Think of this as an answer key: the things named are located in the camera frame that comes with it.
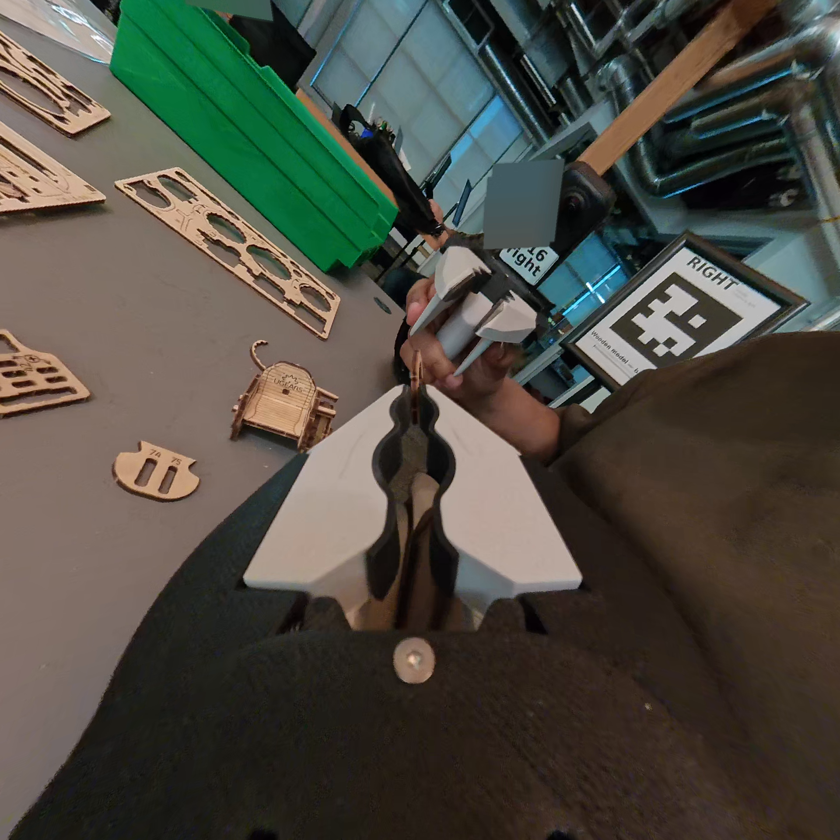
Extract green plastic bin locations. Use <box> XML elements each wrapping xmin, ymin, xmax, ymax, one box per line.
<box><xmin>108</xmin><ymin>0</ymin><xmax>400</xmax><ymax>273</ymax></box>

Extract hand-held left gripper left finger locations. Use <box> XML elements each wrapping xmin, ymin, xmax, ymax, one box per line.
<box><xmin>243</xmin><ymin>385</ymin><xmax>411</xmax><ymax>632</ymax></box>

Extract round-holed wooden puzzle sheet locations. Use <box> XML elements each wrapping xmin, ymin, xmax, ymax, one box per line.
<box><xmin>0</xmin><ymin>29</ymin><xmax>112</xmax><ymax>137</ymax></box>

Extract metal vent pipes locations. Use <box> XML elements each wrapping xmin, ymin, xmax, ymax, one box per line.
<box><xmin>591</xmin><ymin>0</ymin><xmax>840</xmax><ymax>217</ymax></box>

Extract rounded two-slot wooden piece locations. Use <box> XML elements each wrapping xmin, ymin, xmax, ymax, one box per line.
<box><xmin>112</xmin><ymin>440</ymin><xmax>201</xmax><ymax>503</ymax></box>

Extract framed marker sign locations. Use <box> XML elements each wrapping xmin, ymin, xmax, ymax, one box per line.
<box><xmin>559</xmin><ymin>230</ymin><xmax>811</xmax><ymax>391</ymax></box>

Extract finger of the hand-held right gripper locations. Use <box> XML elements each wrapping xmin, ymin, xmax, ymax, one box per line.
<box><xmin>407</xmin><ymin>245</ymin><xmax>492</xmax><ymax>338</ymax></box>
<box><xmin>451</xmin><ymin>299</ymin><xmax>538</xmax><ymax>378</ymax></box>

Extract clear plastic sheet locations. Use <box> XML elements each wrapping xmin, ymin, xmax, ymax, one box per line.
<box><xmin>0</xmin><ymin>0</ymin><xmax>122</xmax><ymax>67</ymax></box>

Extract slotted wooden puzzle sheet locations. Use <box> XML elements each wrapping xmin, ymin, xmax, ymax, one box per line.
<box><xmin>0</xmin><ymin>121</ymin><xmax>107</xmax><ymax>216</ymax></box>

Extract person's brown sweater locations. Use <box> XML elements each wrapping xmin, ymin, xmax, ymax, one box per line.
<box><xmin>518</xmin><ymin>331</ymin><xmax>840</xmax><ymax>840</ymax></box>

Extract person's right forearm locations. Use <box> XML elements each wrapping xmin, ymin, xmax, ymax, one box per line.
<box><xmin>459</xmin><ymin>387</ymin><xmax>564</xmax><ymax>463</ymax></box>

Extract grid-cut wooden piece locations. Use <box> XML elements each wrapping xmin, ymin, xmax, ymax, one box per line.
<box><xmin>0</xmin><ymin>328</ymin><xmax>91</xmax><ymax>420</ymax></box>

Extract background wooden desk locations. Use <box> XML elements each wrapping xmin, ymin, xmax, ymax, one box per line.
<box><xmin>292</xmin><ymin>85</ymin><xmax>401</xmax><ymax>204</ymax></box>

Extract gear-holed wooden puzzle sheet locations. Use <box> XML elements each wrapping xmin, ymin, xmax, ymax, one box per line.
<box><xmin>115</xmin><ymin>166</ymin><xmax>342</xmax><ymax>341</ymax></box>

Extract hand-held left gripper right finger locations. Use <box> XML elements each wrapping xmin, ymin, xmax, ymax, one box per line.
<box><xmin>420</xmin><ymin>387</ymin><xmax>584</xmax><ymax>631</ymax></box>

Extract small wooden cone model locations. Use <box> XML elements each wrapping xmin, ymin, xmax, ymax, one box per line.
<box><xmin>230</xmin><ymin>340</ymin><xmax>341</xmax><ymax>455</ymax></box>

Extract black bag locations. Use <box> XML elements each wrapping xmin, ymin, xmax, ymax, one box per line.
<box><xmin>338</xmin><ymin>104</ymin><xmax>444</xmax><ymax>237</ymax></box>

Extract person's right hand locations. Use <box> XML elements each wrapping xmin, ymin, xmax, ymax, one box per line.
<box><xmin>400</xmin><ymin>279</ymin><xmax>526</xmax><ymax>401</ymax></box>

